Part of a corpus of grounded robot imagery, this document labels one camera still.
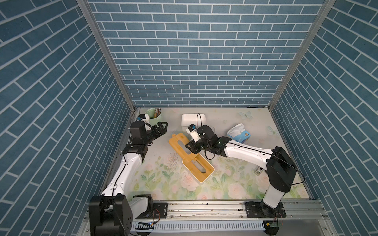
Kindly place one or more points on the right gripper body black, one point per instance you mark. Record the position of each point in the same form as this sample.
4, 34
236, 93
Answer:
206, 146

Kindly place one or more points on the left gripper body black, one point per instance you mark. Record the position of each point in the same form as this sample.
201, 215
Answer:
147, 134

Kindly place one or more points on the clear plastic tissue box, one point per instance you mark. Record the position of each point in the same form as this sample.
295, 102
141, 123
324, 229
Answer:
208, 132

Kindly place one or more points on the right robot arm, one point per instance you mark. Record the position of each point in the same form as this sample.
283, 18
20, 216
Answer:
280, 168

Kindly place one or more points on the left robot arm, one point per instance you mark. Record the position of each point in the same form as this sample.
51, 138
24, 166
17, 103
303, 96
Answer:
111, 213

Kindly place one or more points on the white box with bamboo lid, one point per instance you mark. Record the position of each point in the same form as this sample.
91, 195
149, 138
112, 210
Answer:
198, 166

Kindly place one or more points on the white plastic box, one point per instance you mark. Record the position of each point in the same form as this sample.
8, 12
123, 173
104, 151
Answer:
187, 120

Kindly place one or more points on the green pencil cup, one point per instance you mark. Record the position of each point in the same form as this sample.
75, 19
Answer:
153, 121

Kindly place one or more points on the bundle of coloured pencils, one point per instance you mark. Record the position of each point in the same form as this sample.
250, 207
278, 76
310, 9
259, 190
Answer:
157, 112

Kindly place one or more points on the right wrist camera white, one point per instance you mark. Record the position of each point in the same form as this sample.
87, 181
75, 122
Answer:
192, 131

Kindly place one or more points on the aluminium mounting rail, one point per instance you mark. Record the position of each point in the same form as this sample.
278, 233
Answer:
237, 210

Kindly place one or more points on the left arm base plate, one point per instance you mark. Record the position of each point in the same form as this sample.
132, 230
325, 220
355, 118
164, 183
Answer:
157, 211

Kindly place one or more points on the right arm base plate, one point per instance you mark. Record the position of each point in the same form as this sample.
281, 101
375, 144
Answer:
262, 210

